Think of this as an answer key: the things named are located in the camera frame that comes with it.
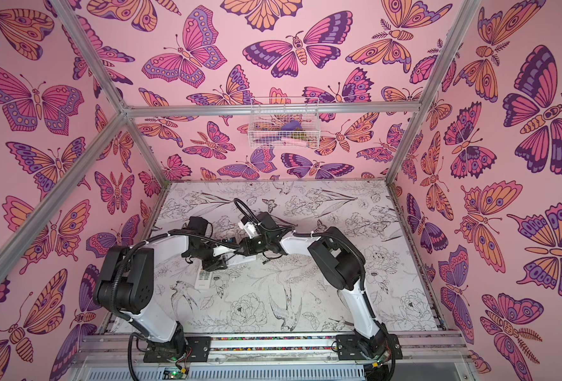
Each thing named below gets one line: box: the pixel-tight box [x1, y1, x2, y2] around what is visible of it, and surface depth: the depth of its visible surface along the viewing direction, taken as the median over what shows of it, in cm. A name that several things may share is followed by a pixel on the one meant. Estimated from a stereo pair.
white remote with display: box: [226, 254, 258, 267], surface depth 94 cm
